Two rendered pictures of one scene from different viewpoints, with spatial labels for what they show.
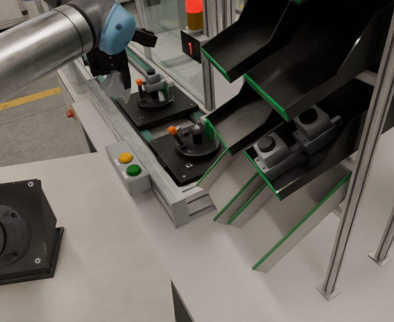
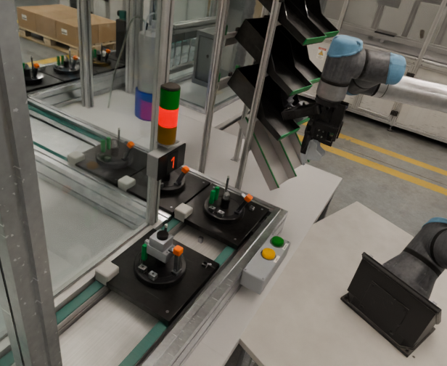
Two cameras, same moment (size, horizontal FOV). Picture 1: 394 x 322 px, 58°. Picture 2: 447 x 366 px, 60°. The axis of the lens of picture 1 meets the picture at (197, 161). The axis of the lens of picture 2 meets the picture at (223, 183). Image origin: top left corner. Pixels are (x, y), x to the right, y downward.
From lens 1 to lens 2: 177 cm
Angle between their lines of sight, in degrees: 95
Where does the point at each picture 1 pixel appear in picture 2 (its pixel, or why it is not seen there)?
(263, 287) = (284, 190)
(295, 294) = not seen: hidden behind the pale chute
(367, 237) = (225, 162)
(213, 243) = not seen: hidden behind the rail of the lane
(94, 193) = (294, 301)
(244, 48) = (287, 79)
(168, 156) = (247, 224)
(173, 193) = (277, 215)
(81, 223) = (325, 290)
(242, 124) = (279, 124)
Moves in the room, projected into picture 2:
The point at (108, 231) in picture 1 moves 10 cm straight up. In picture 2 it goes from (315, 268) to (324, 246)
